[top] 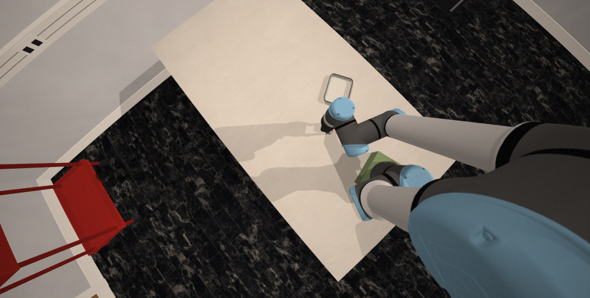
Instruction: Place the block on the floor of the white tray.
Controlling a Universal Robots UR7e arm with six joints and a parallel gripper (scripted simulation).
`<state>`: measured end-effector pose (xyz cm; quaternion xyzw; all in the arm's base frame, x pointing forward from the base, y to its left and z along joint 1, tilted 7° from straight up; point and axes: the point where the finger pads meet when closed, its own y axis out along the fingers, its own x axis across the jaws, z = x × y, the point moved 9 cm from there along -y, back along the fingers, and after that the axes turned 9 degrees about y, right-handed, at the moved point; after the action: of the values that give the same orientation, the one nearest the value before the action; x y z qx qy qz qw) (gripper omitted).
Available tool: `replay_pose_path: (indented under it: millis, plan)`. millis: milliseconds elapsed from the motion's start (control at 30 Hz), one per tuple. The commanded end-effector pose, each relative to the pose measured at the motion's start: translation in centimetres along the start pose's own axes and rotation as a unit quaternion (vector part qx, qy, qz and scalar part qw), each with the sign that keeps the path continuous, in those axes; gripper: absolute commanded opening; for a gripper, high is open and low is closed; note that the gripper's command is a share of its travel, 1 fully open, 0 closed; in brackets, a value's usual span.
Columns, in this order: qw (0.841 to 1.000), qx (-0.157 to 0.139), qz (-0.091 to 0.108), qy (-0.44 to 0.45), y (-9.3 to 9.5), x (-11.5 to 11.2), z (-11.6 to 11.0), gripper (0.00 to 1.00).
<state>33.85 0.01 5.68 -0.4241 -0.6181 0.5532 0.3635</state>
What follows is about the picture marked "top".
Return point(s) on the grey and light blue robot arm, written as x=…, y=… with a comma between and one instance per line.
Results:
x=522, y=230

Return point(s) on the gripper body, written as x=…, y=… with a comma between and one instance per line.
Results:
x=325, y=126

